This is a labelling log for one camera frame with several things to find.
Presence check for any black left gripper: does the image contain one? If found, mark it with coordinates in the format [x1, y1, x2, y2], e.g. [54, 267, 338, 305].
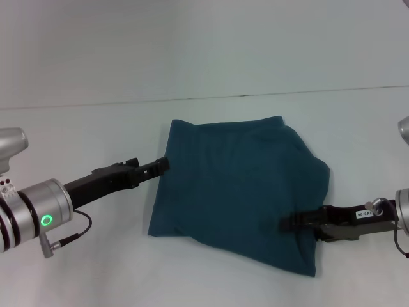
[63, 156, 171, 210]

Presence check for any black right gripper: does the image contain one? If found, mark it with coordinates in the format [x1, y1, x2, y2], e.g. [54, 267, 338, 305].
[279, 200, 399, 243]

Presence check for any teal t-shirt with white lettering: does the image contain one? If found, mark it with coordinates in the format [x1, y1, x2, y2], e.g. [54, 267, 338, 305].
[147, 115, 332, 278]

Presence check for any left arm connector cable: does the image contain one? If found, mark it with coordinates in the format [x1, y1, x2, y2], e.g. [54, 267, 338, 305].
[38, 209, 93, 260]

